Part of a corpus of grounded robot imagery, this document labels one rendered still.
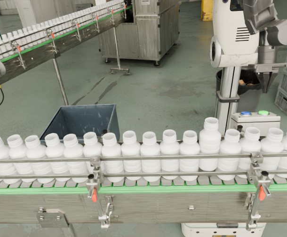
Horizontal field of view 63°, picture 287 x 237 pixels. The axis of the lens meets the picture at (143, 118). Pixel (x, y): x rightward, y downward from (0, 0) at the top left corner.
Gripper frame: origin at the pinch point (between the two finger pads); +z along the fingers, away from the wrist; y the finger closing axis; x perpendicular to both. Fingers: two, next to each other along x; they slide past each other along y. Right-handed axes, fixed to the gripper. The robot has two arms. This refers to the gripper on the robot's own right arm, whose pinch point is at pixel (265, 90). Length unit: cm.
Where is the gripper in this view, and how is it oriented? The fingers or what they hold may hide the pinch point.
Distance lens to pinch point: 90.8
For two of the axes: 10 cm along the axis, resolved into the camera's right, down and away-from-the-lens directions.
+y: 10.0, -0.4, -0.8
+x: 0.7, -2.4, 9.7
